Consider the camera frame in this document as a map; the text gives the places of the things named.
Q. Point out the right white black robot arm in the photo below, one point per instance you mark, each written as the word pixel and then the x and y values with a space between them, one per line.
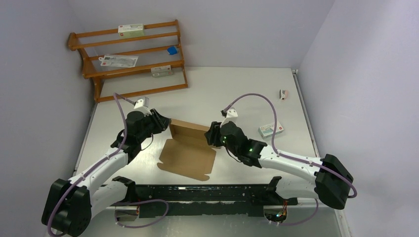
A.
pixel 325 179

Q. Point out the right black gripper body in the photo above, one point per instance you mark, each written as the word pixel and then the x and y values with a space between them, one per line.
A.
pixel 225 144

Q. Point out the brown cardboard box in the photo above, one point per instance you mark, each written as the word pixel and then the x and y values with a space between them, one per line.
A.
pixel 187 152

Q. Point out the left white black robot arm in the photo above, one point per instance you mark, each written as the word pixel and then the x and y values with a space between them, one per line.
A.
pixel 72 203

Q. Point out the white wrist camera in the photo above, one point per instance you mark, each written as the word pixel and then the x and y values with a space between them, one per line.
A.
pixel 230 115
pixel 141 105

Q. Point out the orange wooden shelf rack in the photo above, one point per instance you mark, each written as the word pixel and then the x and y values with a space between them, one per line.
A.
pixel 149 53

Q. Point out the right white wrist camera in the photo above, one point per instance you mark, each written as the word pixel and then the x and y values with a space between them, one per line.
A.
pixel 230 115

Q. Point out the small pink white stapler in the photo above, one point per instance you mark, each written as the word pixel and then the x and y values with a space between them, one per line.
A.
pixel 283 94

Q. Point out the white green box top shelf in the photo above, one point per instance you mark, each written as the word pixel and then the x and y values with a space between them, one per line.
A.
pixel 131 31

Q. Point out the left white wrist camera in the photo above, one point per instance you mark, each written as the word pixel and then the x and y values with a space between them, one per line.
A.
pixel 141 105

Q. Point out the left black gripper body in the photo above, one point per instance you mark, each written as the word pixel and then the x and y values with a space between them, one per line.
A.
pixel 149 127

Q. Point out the white teal box on table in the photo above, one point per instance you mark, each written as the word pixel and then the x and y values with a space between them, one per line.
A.
pixel 268 130

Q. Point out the blue small block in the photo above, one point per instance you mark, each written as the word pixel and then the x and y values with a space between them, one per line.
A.
pixel 172 50

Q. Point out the clear plastic blister package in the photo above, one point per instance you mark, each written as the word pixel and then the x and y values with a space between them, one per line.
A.
pixel 121 61

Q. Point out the small white box on shelf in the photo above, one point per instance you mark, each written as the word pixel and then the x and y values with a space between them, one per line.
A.
pixel 161 71

